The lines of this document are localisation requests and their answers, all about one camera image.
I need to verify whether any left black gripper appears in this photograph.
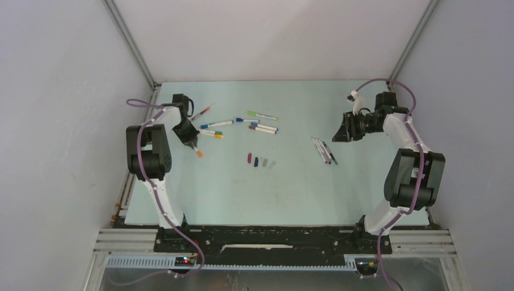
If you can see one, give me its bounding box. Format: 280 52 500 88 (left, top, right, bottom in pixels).
171 121 199 149

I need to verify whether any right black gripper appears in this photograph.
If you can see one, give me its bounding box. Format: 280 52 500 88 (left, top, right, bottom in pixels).
332 111 383 142

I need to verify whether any green capped marker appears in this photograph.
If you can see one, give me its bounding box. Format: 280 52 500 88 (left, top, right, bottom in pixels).
199 129 222 135

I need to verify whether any dark green thin pen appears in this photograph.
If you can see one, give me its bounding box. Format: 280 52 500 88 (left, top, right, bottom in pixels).
322 141 338 165

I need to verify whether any yellow capped marker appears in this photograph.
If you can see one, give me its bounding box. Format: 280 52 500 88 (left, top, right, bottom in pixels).
201 133 224 139

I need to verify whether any orange capped marker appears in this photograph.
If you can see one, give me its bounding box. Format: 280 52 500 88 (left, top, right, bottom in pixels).
193 146 203 158

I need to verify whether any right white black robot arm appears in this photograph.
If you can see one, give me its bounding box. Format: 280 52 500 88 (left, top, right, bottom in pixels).
332 90 446 253

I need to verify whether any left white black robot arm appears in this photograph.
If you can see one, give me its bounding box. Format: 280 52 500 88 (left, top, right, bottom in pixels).
125 93 199 253

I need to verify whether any red orange thin pen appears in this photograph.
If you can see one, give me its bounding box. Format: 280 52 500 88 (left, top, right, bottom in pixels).
190 105 212 121

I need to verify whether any light green marker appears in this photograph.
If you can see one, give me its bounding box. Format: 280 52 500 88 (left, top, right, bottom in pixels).
247 111 279 121

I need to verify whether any brown capped marker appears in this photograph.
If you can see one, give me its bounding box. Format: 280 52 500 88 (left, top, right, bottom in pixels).
249 125 277 135

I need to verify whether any blue marker beside brown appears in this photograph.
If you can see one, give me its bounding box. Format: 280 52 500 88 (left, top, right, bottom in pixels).
251 122 278 132

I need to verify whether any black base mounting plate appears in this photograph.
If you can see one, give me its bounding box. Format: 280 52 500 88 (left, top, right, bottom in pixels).
153 226 392 267

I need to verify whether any left controller board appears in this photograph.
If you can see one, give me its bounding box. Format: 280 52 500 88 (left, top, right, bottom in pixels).
174 256 196 267

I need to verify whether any controller board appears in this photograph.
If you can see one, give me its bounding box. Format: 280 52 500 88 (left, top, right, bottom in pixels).
174 256 196 267
356 261 379 278

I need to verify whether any right controller board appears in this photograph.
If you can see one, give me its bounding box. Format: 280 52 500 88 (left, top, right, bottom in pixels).
356 261 379 278

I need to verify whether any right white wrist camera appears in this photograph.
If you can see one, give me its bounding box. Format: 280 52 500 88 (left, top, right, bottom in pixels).
347 90 365 115

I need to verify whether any left aluminium frame rail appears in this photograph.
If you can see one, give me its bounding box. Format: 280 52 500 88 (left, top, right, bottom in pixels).
102 0 157 217

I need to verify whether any aluminium frame rail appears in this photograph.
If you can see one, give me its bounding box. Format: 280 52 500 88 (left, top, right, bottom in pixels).
102 0 157 217
389 0 441 81

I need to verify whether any grey slotted cable duct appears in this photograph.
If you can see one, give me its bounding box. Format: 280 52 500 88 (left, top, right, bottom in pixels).
105 256 358 272

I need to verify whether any right aluminium frame rail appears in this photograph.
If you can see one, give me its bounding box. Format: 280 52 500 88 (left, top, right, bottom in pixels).
389 0 441 81

